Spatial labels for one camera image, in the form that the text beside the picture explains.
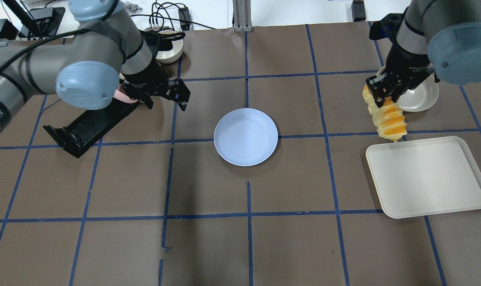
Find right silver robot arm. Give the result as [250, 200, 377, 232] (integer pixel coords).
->
[366, 0, 481, 108]

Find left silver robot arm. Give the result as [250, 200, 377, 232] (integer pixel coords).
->
[0, 0, 191, 134]

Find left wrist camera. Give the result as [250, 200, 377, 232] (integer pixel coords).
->
[141, 29, 185, 54]

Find aluminium frame post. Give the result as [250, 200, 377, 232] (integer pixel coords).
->
[233, 0, 253, 33]

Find cream round plate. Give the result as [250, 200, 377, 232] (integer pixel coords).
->
[397, 75, 439, 113]

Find pink plate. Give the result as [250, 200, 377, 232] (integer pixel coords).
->
[113, 87, 139, 104]

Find cream bowl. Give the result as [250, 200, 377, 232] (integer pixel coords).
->
[155, 39, 184, 64]

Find white rectangular tray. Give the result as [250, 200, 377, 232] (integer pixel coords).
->
[365, 136, 481, 219]

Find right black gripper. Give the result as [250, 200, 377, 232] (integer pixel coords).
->
[366, 66, 435, 108]

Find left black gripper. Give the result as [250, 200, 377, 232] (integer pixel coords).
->
[121, 66, 191, 112]

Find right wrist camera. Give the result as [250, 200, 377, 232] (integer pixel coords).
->
[369, 13, 405, 43]

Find black dish rack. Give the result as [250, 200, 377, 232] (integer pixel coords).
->
[43, 99, 140, 158]

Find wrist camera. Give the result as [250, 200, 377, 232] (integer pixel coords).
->
[141, 29, 185, 54]
[369, 13, 405, 43]

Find orange striped bread loaf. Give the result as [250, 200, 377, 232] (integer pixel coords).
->
[362, 85, 407, 142]

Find blue round plate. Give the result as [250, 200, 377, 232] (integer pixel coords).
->
[213, 108, 279, 167]

